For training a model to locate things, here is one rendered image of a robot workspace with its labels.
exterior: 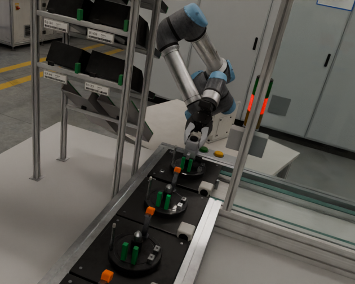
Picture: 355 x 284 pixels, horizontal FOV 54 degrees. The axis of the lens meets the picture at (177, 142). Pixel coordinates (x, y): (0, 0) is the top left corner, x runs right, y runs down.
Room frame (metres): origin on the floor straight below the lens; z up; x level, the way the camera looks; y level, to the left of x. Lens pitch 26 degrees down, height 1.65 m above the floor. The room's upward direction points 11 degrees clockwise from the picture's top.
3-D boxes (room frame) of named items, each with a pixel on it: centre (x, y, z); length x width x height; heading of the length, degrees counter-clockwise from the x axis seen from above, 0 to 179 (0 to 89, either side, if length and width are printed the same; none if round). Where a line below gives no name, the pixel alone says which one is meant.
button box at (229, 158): (1.36, -0.19, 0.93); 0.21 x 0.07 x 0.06; 77
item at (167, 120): (1.73, -0.12, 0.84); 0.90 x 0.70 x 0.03; 56
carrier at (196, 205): (0.92, 0.00, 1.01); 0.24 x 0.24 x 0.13; 77
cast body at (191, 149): (1.16, -0.06, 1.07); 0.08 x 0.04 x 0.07; 167
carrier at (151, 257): (0.68, 0.05, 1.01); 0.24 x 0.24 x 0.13; 77
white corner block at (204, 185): (1.05, -0.13, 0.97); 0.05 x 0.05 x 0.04; 77
